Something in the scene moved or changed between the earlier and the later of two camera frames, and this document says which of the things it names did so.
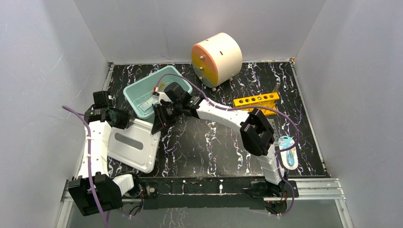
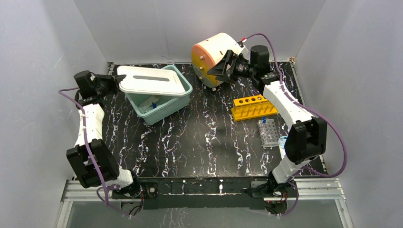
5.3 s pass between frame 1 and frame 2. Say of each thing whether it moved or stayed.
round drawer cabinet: stayed
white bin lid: moved
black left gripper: moved
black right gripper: moved
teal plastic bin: stayed
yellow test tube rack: stayed
